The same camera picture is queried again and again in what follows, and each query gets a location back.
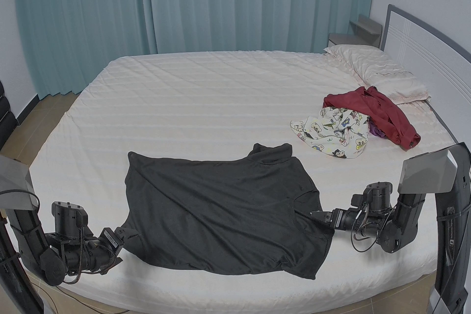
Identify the black chest of drawers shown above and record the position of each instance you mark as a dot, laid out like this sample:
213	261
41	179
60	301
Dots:
5	113

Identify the bed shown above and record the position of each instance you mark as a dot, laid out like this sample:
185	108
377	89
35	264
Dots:
202	102

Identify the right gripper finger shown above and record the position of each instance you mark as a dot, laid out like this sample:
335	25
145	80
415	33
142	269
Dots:
324	216

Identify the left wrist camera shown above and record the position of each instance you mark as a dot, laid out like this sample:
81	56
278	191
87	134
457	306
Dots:
82	221

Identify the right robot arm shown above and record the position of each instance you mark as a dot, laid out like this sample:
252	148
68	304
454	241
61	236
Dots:
427	172

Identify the grey bedside table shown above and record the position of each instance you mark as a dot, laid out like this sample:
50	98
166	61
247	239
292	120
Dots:
342	38

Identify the black T-shirt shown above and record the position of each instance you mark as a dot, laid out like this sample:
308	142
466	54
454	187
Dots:
220	213

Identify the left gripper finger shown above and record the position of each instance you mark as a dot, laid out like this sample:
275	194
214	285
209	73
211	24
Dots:
127	233

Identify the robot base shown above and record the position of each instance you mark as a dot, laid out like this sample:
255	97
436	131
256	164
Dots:
435	303

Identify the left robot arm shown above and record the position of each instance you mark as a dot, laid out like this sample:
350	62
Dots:
33	242

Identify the dark red garment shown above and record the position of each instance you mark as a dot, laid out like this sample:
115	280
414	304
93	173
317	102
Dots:
390	113

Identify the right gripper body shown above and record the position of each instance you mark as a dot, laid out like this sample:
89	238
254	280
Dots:
342	219

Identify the white printed garment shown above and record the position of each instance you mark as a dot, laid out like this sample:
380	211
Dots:
331	136

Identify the cream pillow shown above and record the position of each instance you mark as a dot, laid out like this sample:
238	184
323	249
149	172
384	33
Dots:
379	66

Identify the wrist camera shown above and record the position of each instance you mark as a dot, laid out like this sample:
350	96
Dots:
358	200
82	221

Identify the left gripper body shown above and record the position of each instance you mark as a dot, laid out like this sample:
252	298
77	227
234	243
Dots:
110	246

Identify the purple garment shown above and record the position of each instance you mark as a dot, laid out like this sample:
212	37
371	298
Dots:
377	130

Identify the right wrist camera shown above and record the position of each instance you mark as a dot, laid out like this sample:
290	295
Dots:
358	200

